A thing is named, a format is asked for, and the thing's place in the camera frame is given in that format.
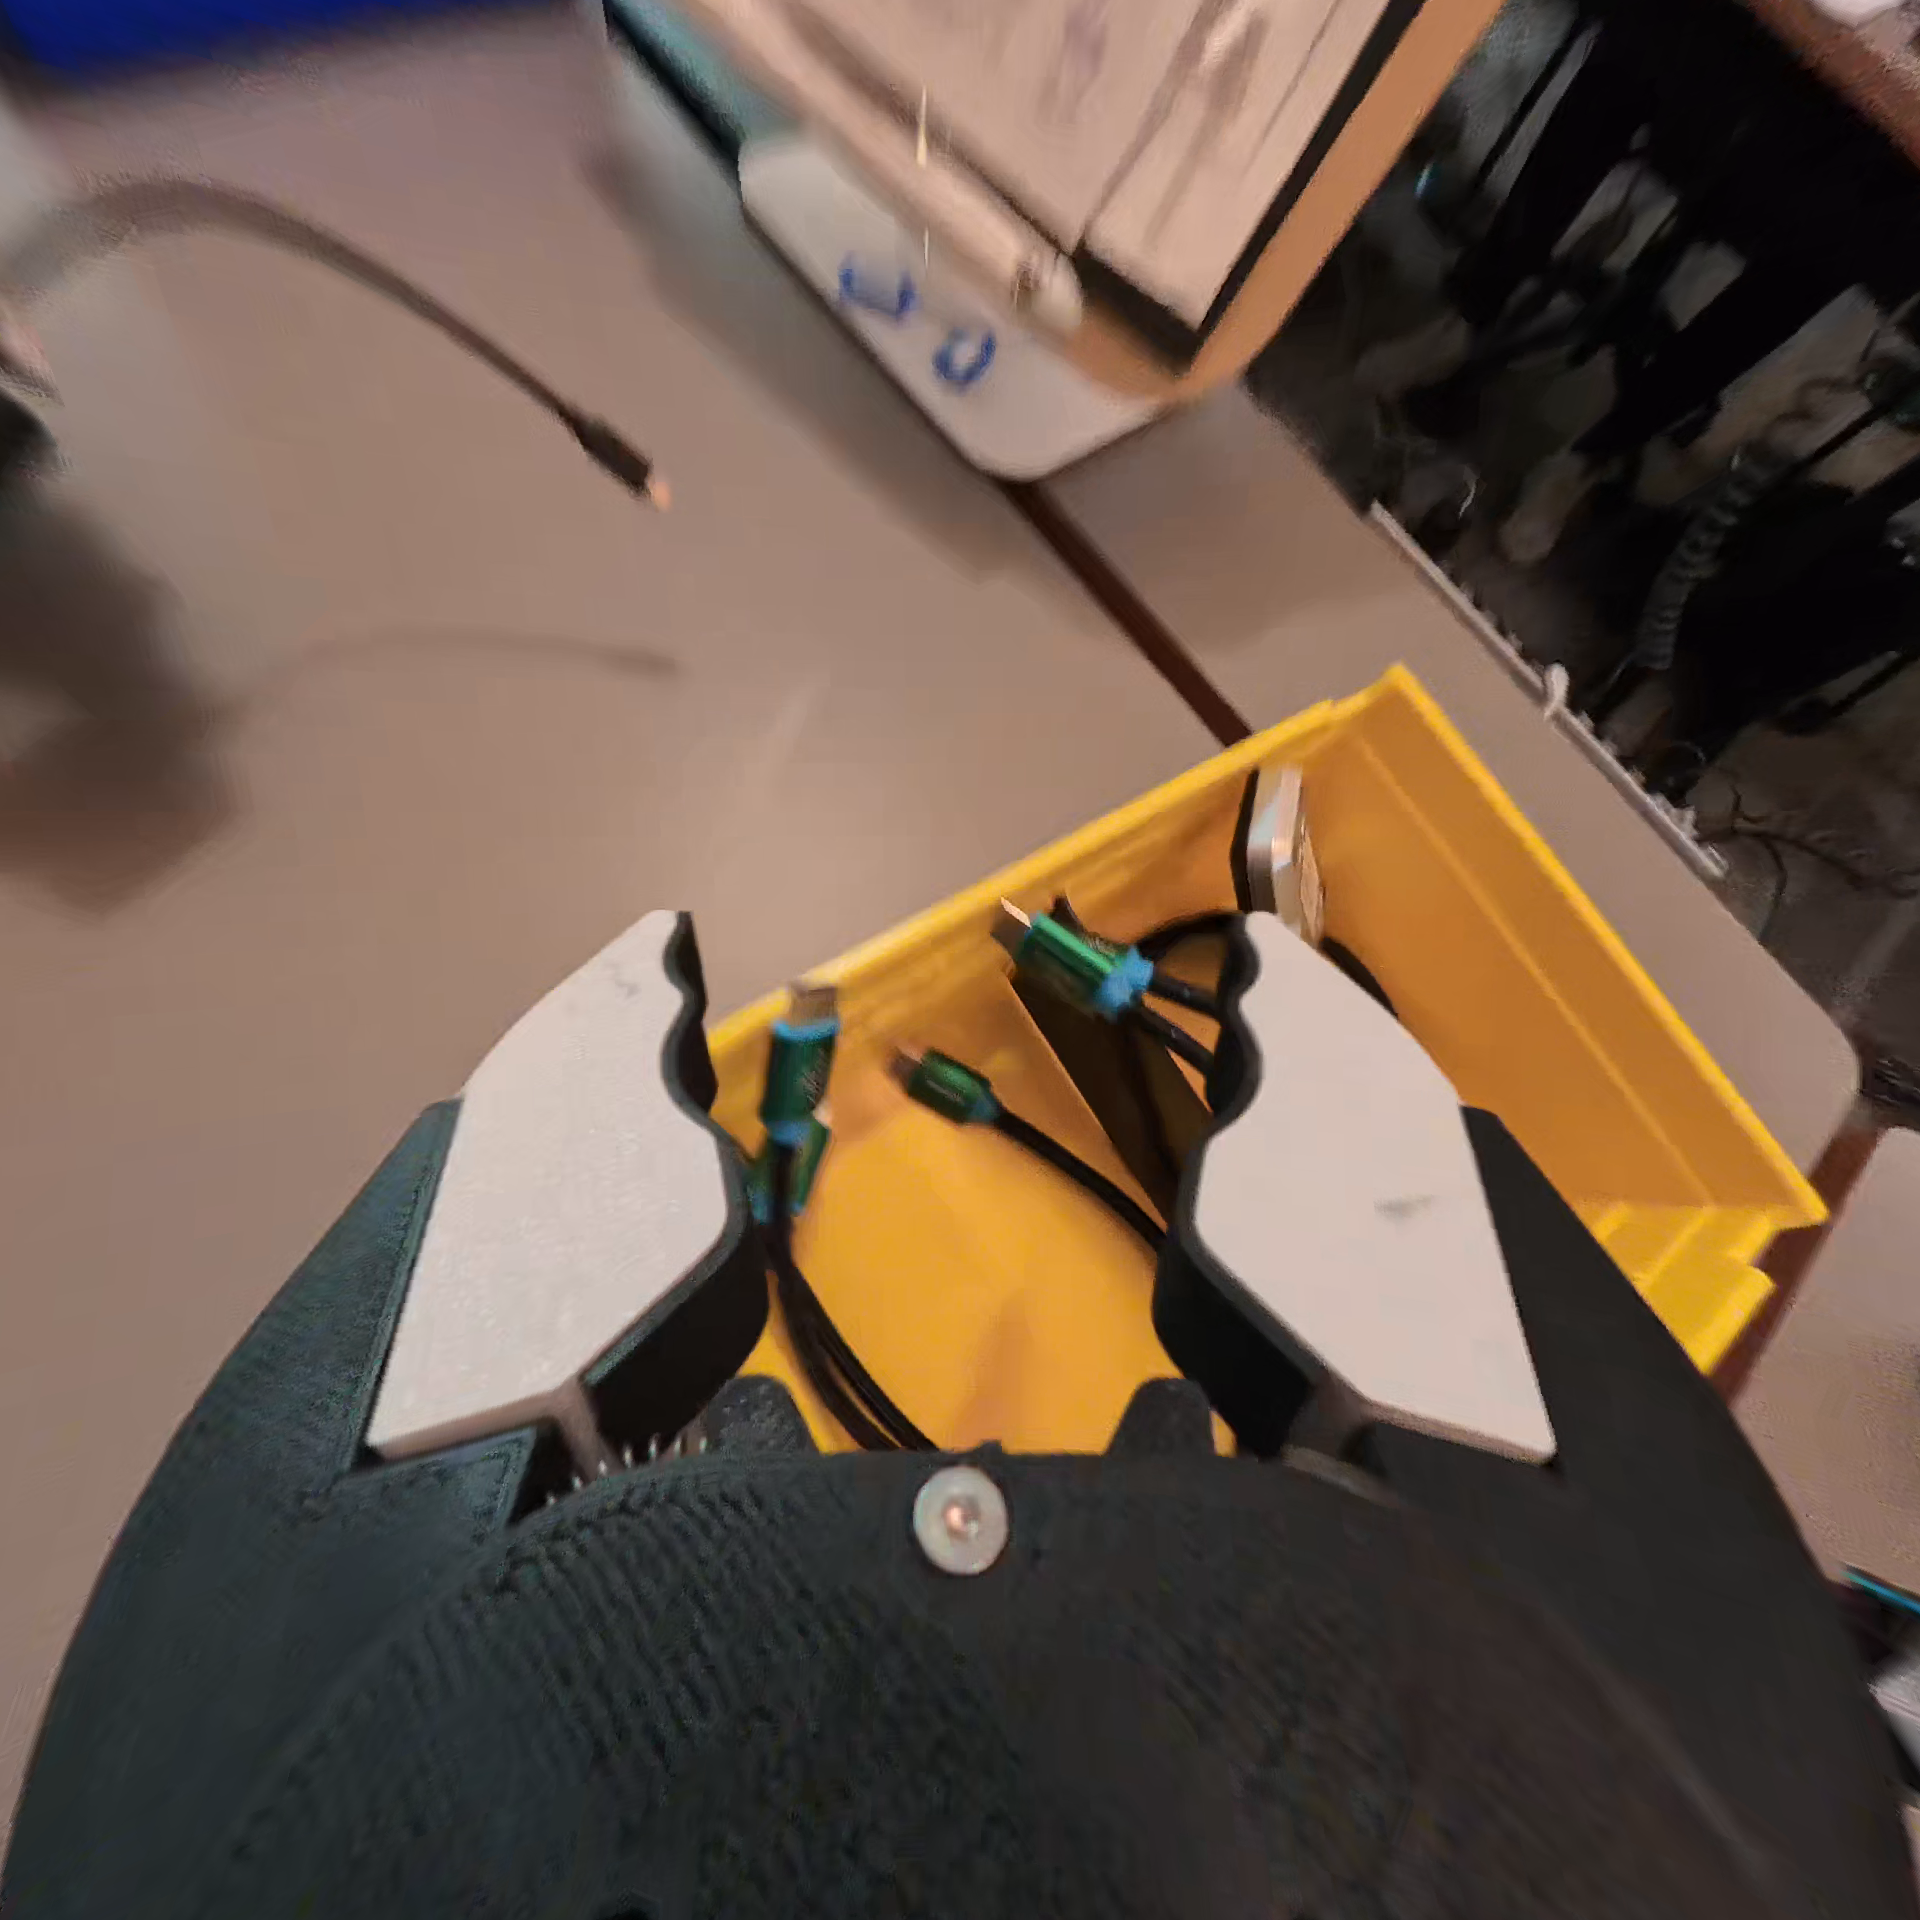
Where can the white stand base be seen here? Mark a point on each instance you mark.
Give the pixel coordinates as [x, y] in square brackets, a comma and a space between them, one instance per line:
[990, 405]

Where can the yellow plastic bin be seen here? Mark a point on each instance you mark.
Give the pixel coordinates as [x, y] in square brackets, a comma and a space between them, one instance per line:
[1516, 974]

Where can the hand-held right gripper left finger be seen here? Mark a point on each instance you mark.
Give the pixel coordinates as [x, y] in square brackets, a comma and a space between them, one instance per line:
[556, 1184]

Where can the blue bin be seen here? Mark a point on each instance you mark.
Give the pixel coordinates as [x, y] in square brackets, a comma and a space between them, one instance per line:
[225, 23]

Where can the printed paper sheets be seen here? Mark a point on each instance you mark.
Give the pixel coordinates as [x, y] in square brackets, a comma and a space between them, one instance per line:
[960, 91]

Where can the silver usb hub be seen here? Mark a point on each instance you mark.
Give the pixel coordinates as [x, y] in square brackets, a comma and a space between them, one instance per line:
[1276, 855]

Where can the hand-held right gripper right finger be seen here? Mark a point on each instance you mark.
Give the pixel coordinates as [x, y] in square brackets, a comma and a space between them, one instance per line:
[1358, 1200]

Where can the wooden document board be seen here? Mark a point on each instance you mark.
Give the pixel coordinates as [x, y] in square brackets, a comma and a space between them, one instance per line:
[1318, 195]

